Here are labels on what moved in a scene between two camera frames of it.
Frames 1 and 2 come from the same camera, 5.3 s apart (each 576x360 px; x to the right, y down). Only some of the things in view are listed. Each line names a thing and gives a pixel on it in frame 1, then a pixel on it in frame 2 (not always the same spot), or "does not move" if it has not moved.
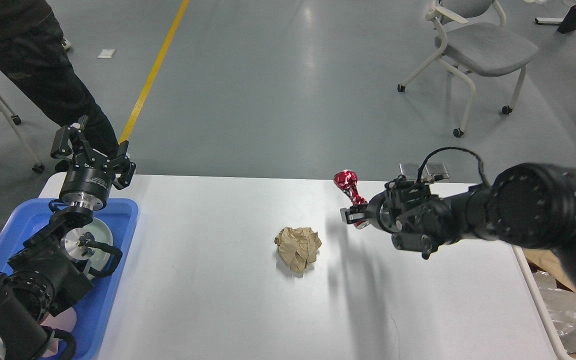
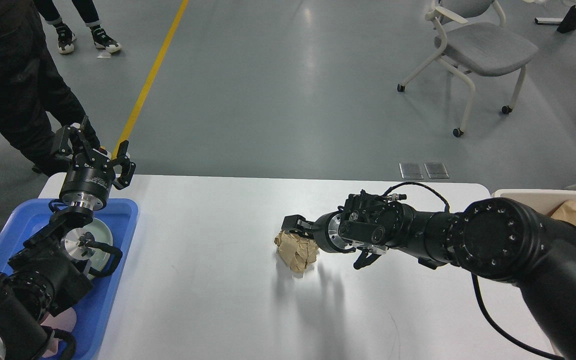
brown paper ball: (298, 247) does not move
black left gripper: (88, 179) does not move
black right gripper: (382, 210) → (326, 230)
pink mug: (66, 320) does not move
